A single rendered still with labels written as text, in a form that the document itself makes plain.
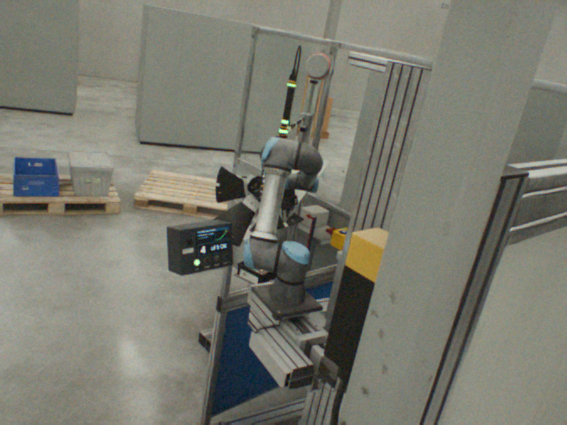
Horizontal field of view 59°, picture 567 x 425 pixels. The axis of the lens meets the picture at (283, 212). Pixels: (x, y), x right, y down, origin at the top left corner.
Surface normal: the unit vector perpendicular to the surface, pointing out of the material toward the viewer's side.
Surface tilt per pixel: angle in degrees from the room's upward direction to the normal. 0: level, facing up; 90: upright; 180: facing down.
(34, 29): 90
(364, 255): 90
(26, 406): 0
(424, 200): 90
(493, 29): 90
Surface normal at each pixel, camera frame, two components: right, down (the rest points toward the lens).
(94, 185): 0.40, 0.47
